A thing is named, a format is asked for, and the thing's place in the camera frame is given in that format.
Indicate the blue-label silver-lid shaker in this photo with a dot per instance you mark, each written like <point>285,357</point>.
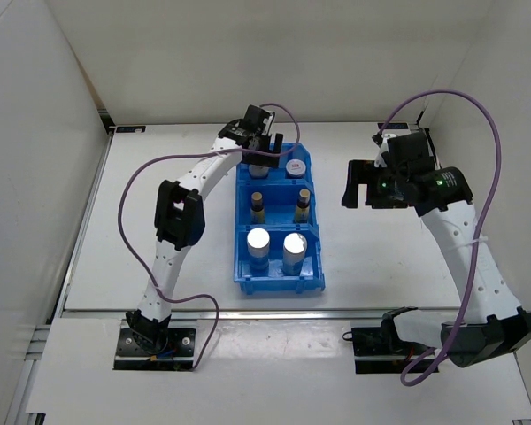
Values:
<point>294,250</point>
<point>258,246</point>

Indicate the blue three-compartment plastic bin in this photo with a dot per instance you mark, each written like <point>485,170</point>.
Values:
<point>280,196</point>

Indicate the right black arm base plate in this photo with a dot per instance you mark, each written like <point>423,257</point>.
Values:
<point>373,356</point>

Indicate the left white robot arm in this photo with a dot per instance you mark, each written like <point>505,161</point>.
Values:
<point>179,217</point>

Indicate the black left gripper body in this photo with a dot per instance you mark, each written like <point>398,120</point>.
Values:
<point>261,159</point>

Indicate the yellow-label brown bottle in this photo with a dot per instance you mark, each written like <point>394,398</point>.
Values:
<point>257,208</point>
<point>303,205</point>

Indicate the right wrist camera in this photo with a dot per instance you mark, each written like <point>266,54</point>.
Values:
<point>405,153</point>

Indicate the white-lid sauce jar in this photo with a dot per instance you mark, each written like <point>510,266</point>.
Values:
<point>295,169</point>
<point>258,172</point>

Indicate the front aluminium rail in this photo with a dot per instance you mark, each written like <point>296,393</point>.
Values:
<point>209,313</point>

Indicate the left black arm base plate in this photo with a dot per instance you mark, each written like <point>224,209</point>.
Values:
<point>175,352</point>

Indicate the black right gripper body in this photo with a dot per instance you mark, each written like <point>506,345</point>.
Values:
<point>385,193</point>

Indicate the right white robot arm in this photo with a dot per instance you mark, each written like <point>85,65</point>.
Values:
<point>491,321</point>

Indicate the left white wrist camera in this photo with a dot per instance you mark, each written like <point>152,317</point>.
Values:
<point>257,120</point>

